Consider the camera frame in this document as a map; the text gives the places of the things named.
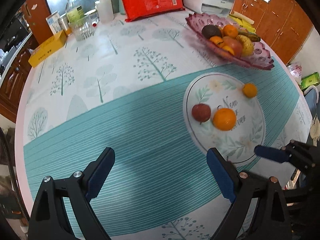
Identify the plastic bottle green label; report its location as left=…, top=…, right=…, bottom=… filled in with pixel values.
left=66, top=0, right=85, bottom=23

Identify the small orange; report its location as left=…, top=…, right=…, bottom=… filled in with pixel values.
left=242, top=83, right=258, bottom=98

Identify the teal white tree tablecloth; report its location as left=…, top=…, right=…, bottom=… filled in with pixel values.
left=15, top=11, right=312, bottom=239

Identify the yellow pear in bowl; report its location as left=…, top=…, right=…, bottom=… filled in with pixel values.
left=236, top=35, right=254, bottom=57

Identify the yellow box right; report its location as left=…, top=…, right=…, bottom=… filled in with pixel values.
left=229, top=10, right=256, bottom=33

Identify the red apple in bowl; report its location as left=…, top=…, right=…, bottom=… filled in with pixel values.
left=222, top=36, right=243, bottom=58

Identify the red lychee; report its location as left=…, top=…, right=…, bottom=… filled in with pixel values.
left=191, top=103, right=212, bottom=122

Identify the dark avocado in bowl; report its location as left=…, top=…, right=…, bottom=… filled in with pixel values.
left=201, top=24, right=222, bottom=40

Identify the small white card box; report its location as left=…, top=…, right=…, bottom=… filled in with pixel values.
left=46, top=11, right=62, bottom=35

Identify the green box on floor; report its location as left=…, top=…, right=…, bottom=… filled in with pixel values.
left=300, top=72, right=320, bottom=91

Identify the pink glass fruit bowl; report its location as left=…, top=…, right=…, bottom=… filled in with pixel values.
left=185, top=12, right=274, bottom=70

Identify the brown wooden cabinet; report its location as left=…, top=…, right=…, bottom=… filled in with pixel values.
left=232, top=0, right=313, bottom=64

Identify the red package of jars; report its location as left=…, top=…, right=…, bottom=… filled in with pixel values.
left=119, top=0, right=186, bottom=23

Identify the white squeeze bottle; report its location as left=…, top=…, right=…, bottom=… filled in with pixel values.
left=95, top=0, right=114, bottom=24

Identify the clear glass cup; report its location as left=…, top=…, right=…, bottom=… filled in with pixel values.
left=69, top=15, right=95, bottom=41

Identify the yellow tissue box left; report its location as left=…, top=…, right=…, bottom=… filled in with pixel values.
left=28, top=30, right=67, bottom=68

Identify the round white printed placemat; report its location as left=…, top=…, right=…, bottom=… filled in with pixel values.
left=183, top=73, right=266, bottom=166

